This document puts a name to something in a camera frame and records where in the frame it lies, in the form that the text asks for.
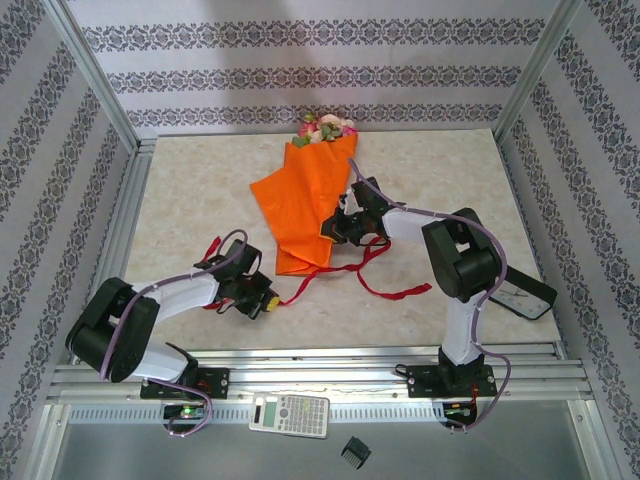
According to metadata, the orange wrapping paper sheet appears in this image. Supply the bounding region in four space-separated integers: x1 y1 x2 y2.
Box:
249 132 360 277

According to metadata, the red satin ribbon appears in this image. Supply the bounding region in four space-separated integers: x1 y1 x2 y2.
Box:
277 237 432 307

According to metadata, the fake flower bouquet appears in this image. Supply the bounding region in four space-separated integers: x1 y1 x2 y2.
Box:
292 112 359 149

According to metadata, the white scientific calculator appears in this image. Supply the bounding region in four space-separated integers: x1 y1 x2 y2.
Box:
248 393 331 440

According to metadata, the slotted metal strip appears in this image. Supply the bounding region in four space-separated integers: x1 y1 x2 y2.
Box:
67 402 451 425

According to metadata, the small circuit board green light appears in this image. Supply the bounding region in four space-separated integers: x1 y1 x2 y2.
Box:
167 404 206 420

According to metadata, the black plastic comb attachment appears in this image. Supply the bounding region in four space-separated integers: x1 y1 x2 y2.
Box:
340 435 377 471

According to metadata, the black framed white clock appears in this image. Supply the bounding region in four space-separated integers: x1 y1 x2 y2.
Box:
487 267 558 321

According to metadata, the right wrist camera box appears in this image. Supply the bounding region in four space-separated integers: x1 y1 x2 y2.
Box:
349 177 396 214

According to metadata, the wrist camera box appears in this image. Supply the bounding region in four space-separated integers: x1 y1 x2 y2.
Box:
218 239 262 275
349 177 396 214

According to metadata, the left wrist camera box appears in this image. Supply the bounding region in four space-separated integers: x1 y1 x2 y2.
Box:
218 239 262 275

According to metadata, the long grooved aluminium rail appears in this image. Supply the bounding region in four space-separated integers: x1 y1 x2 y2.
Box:
47 342 599 406

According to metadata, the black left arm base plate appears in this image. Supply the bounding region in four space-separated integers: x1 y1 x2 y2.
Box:
139 367 231 401

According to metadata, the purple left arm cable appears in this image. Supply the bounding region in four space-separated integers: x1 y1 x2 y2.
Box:
98 228 250 441

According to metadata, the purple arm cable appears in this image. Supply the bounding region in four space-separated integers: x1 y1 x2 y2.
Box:
98 228 250 441
348 158 512 434

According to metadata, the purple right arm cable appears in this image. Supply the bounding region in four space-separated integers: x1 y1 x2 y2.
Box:
348 158 512 434

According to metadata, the aluminium side rail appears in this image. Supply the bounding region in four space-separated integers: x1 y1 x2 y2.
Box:
499 134 571 351
99 144 156 361

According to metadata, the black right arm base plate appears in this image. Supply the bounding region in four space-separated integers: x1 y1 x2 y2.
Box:
407 363 497 400

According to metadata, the aluminium frame post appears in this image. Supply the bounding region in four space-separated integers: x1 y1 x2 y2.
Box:
42 0 144 151
492 0 584 144

